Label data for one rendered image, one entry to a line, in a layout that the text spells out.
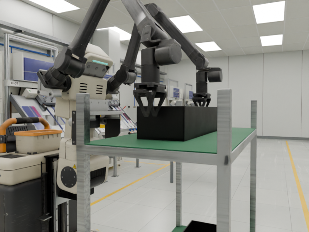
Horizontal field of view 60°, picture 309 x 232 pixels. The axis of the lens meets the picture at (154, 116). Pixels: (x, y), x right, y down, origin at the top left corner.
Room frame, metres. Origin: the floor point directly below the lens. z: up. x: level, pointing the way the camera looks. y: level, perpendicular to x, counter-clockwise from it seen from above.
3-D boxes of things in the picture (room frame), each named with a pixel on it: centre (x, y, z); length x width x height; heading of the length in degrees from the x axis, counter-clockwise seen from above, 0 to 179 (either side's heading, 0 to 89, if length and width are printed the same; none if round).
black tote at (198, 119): (1.13, -0.14, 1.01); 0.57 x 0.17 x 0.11; 154
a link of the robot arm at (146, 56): (0.83, 0.01, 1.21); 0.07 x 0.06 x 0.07; 50
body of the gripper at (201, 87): (1.34, -0.24, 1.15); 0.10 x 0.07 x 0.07; 154
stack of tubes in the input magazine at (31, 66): (3.43, 1.48, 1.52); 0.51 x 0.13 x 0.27; 155
